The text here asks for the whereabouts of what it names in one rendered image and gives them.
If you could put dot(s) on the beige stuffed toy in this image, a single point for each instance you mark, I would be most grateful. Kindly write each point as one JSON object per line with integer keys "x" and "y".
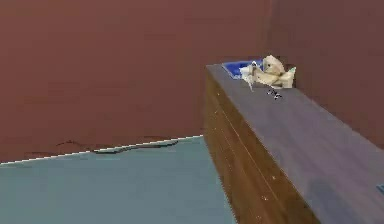
{"x": 271, "y": 71}

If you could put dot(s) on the small black and white object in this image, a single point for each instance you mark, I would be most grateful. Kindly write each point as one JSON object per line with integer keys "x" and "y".
{"x": 274, "y": 93}

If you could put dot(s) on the blue bowl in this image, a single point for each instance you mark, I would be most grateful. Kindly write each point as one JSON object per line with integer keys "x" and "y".
{"x": 236, "y": 68}

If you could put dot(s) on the brown wooden chest of drawers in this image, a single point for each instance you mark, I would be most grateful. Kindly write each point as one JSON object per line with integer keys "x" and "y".
{"x": 293, "y": 146}

